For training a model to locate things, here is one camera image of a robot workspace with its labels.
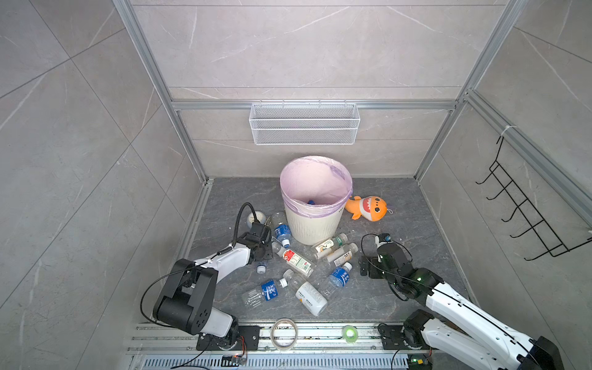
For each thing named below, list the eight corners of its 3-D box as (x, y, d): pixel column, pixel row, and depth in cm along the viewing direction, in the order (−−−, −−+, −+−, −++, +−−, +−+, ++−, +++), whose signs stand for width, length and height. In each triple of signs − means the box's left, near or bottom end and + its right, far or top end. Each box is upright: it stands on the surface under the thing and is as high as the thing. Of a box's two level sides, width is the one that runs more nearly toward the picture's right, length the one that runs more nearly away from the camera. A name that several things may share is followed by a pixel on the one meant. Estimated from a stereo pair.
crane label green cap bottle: (316, 260, 92) (317, 254, 88) (311, 252, 95) (312, 246, 90) (347, 244, 97) (349, 238, 93) (342, 237, 99) (343, 231, 95)
